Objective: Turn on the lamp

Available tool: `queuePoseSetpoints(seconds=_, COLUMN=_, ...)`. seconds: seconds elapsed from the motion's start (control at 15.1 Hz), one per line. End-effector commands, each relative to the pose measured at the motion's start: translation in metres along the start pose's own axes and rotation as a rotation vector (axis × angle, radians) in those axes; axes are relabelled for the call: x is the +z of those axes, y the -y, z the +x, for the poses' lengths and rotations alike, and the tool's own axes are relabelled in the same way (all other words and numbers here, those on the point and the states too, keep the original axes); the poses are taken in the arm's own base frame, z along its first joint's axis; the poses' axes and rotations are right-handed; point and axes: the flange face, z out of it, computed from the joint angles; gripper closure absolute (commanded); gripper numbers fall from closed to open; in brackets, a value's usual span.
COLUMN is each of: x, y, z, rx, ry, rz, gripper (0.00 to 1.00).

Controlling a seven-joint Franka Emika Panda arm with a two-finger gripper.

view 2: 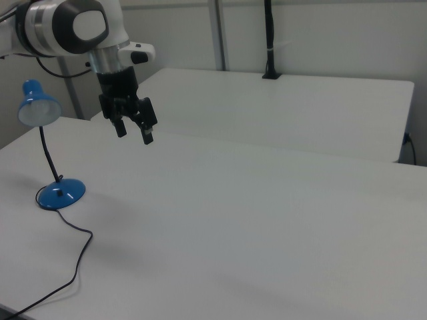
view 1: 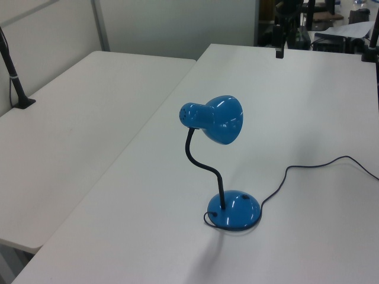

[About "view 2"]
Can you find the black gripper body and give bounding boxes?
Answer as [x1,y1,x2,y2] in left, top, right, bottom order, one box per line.
[96,65,141,123]

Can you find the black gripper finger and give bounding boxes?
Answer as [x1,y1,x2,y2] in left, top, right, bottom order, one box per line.
[133,97,158,145]
[112,117,127,138]

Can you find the blue gooseneck desk lamp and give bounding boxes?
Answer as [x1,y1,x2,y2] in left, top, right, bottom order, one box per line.
[17,79,87,210]

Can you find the white folding side table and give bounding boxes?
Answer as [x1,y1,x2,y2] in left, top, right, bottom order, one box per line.
[90,67,415,163]

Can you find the grey partition frame post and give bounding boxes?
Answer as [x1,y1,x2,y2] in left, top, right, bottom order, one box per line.
[57,55,85,121]
[207,0,232,71]

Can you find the black lamp power cable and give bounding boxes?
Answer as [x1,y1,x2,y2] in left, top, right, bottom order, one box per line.
[0,186,93,320]

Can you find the black camera pole with clamp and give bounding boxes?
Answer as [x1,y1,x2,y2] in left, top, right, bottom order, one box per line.
[262,0,282,80]

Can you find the thin black hanging cable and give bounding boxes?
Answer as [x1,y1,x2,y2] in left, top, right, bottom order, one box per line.
[403,132,417,165]

